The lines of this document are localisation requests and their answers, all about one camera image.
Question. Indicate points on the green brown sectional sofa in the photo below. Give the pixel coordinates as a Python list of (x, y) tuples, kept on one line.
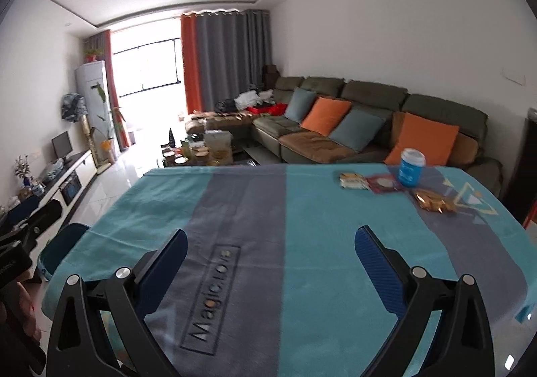
[(377, 96)]

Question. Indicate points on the yellow white snack packet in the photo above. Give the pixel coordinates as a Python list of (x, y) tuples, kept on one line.
[(352, 181)]

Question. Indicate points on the white clothes pile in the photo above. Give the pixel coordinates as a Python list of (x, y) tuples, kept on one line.
[(251, 99)]

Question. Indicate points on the tall black appliance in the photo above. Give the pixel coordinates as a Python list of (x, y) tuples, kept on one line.
[(522, 158)]

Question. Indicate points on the small potted plant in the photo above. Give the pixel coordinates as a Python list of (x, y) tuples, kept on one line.
[(93, 54)]

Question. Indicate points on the white media cabinet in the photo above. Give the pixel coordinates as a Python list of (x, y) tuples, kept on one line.
[(86, 169)]

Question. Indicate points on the crumpled gold foil wrapper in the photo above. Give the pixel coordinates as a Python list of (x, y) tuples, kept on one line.
[(432, 200)]

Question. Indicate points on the dark brown corner cabinet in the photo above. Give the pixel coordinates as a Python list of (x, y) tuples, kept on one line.
[(270, 75)]

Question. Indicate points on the teal grey printed blanket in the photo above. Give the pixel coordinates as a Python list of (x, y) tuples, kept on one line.
[(293, 234)]

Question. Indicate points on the teal trash bin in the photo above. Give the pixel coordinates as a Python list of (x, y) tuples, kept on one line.
[(63, 242)]

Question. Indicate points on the blue white porcelain vase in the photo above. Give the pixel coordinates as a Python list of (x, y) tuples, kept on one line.
[(35, 189)]

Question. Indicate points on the person's left hand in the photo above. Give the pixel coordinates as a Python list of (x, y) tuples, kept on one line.
[(28, 312)]

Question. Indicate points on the black monitor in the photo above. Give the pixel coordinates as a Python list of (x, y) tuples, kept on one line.
[(61, 146)]

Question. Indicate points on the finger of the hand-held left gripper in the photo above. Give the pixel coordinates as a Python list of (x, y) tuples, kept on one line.
[(23, 205), (44, 215)]

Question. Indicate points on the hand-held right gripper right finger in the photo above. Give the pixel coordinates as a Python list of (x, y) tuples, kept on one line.
[(375, 263)]

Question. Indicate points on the large grey-blue cushion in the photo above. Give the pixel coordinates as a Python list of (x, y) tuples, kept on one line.
[(356, 129)]

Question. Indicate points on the small grey-blue cushion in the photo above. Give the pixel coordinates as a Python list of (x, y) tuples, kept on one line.
[(300, 104)]

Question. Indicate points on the black framed window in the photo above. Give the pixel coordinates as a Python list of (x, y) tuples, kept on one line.
[(147, 66)]

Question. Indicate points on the white standing air conditioner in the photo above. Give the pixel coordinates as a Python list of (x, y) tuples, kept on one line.
[(90, 79)]

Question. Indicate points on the cluttered coffee table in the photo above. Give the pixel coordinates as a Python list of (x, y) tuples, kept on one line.
[(218, 150)]

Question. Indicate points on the orange cushion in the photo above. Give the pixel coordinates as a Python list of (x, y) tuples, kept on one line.
[(423, 138), (325, 116)]

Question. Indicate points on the wide orange grey curtain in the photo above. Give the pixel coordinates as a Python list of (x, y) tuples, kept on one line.
[(226, 62)]

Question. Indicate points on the covered standing fan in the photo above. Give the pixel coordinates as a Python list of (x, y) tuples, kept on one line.
[(73, 107)]

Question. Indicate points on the red cloth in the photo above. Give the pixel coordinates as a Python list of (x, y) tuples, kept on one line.
[(270, 109)]

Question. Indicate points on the tall plant in yellow pot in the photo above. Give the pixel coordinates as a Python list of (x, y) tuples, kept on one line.
[(107, 146)]

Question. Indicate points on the dark red snack packet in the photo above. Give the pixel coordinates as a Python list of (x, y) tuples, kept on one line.
[(384, 185)]

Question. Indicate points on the blue cup with white lid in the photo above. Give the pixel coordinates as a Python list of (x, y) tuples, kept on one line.
[(411, 169)]

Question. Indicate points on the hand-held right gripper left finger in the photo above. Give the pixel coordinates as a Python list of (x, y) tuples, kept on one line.
[(165, 263)]

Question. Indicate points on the clear plastic bag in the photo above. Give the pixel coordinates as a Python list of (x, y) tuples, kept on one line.
[(53, 170)]

